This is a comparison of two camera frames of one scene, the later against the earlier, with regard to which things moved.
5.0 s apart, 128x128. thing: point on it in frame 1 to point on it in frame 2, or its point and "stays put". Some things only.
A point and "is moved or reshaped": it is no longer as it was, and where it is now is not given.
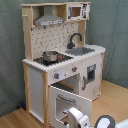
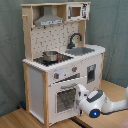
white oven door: (60, 102) is moved or reshaped
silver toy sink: (79, 51) stays put
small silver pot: (50, 56) stays put
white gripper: (76, 119) to (81, 93)
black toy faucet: (71, 45) stays put
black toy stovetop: (59, 59) stays put
